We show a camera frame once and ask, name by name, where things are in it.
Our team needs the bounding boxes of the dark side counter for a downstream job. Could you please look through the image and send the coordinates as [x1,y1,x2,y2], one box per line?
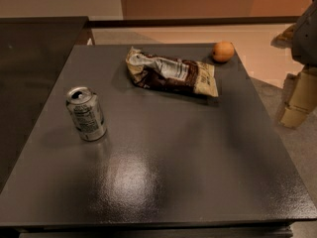
[0,16,92,191]

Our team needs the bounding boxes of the brown chip bag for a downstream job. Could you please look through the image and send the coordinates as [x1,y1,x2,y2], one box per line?
[126,48,218,97]

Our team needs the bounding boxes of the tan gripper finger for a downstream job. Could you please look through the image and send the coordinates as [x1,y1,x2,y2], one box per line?
[277,65,317,128]
[270,25,295,49]

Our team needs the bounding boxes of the silver 7up soda can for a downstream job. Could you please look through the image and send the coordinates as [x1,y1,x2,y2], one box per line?
[65,86,106,142]

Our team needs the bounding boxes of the orange fruit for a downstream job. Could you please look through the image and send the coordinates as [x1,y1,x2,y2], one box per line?
[211,42,235,62]

